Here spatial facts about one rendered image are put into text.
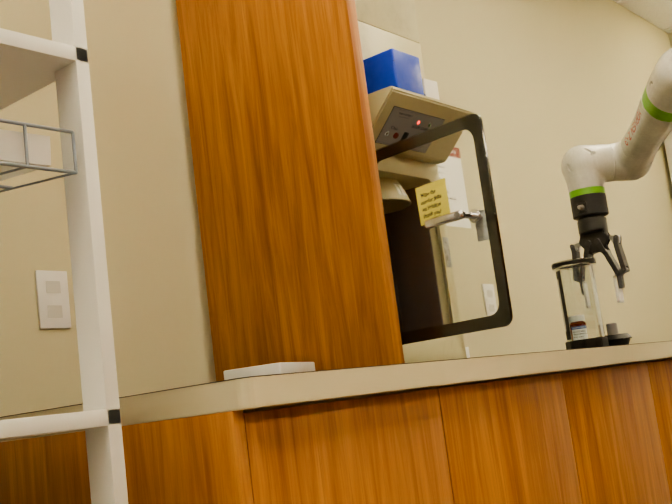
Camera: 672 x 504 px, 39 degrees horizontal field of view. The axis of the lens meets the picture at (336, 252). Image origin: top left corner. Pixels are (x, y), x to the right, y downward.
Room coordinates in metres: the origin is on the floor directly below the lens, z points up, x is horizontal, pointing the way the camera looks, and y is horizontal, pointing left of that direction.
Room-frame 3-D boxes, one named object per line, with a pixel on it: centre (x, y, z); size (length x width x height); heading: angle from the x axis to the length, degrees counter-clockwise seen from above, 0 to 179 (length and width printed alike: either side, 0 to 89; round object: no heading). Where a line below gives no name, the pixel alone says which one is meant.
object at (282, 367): (1.85, 0.15, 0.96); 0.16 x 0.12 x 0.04; 159
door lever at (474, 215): (1.74, -0.22, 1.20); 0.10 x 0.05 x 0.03; 45
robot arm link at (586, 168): (2.46, -0.68, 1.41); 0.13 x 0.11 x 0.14; 91
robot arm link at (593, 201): (2.46, -0.67, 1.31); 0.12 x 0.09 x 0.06; 140
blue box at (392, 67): (1.95, -0.16, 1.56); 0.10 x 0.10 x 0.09; 51
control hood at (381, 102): (2.01, -0.21, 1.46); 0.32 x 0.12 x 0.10; 141
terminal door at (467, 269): (1.81, -0.19, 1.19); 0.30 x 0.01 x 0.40; 45
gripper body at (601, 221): (2.46, -0.67, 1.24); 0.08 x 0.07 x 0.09; 50
